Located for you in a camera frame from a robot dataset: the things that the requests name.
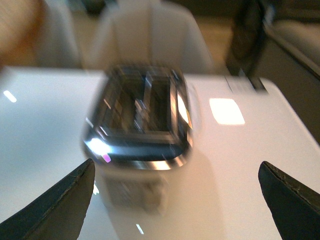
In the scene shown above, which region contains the beige chair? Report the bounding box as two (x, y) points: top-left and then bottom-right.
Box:
(84, 1), (216, 75)
(32, 0), (101, 70)

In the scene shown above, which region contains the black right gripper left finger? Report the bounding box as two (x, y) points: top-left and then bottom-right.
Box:
(0, 158), (95, 240)

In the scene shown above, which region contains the beige chair on right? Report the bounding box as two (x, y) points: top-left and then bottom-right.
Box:
(84, 1), (216, 75)

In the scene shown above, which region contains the white chrome two-slot toaster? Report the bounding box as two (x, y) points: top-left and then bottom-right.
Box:
(83, 65), (193, 215)

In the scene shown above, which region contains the beige chair on left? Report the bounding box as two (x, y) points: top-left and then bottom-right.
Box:
(32, 0), (101, 70)

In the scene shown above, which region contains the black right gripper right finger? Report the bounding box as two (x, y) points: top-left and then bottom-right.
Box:
(258, 161), (320, 240)

